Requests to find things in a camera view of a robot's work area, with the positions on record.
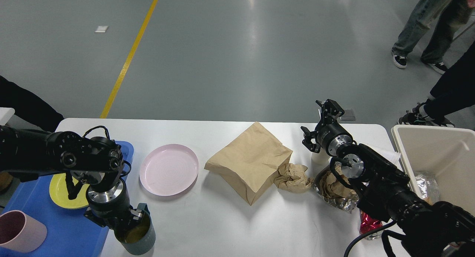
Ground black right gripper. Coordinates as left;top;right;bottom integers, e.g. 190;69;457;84
301;99;354;157

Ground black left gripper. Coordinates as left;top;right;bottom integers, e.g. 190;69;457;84
84;179;150;230

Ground grey-blue mug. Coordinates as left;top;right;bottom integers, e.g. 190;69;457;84
114;216;156;255

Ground pink plate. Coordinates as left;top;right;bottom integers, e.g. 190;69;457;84
139;144;200;196

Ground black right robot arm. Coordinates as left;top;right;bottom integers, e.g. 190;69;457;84
301;99;475;257

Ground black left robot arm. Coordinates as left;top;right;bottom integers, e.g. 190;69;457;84
0;126;145;231

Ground floor outlet plate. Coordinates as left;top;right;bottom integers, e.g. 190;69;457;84
339;109;356;121

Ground crumpled brown paper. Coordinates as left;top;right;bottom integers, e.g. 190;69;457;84
274;163;314;194

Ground blue plastic tray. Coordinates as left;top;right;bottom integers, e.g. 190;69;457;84
0;141;134;257

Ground crumpled foil with paper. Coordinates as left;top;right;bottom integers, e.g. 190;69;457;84
312;165;358;213

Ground brown paper bag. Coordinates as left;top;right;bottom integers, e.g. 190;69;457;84
204;122;292;206

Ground yellow plate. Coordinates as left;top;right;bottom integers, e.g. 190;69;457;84
49;173;89;209

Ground red foil wrapper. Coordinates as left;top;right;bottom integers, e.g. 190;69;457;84
359;210;384;240

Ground foil scrap in bin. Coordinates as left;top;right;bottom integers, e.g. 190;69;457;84
415;171;440;205

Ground pink cup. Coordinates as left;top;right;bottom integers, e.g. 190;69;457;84
0;210;48;253

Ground beige waste bin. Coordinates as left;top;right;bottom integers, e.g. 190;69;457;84
392;125;475;214

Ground brown shoe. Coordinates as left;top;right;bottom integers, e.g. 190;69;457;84
0;171;13;194

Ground person in black clothes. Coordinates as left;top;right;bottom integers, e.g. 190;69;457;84
397;43;475;128

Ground dark seated person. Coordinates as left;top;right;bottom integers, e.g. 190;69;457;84
0;76;65;132

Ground white side table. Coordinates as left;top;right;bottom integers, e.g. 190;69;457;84
0;107;15;125

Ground person in blue jeans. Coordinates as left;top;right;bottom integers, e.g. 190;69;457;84
391;0;474;75

